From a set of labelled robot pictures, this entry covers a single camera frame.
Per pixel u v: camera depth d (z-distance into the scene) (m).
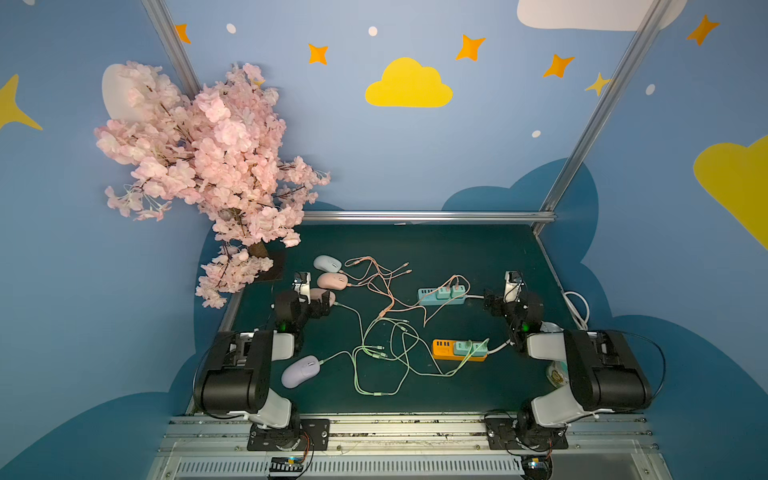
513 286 0.81
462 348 0.82
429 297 0.98
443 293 0.95
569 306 0.99
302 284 0.80
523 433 0.68
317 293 0.86
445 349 0.87
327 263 1.07
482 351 0.82
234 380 0.44
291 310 0.72
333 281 1.03
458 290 0.95
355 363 0.86
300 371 0.82
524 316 0.73
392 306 0.98
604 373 0.46
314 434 0.74
